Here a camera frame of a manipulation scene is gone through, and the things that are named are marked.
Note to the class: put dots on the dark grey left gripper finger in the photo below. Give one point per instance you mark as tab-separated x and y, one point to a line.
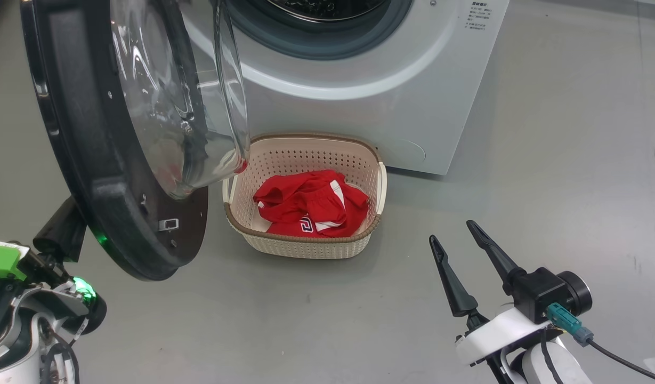
61	234

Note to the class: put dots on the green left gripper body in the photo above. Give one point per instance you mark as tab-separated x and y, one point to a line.
5	261

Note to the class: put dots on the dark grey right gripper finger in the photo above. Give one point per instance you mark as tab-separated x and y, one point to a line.
455	288
492	250

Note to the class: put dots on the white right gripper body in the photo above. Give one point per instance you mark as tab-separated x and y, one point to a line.
498	336

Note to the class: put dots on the black round glass washer door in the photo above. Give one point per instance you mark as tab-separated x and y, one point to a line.
87	133

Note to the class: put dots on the red basketball jersey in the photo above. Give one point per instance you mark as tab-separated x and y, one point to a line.
306	202

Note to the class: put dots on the cream perforated laundry basket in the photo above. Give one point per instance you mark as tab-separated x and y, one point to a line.
306	248

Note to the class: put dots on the white front-load washing machine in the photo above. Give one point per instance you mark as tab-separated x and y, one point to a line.
386	106

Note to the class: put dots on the small printed text label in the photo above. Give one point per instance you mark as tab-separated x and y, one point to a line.
477	15

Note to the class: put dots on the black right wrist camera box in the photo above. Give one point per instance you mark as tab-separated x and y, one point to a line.
540	293

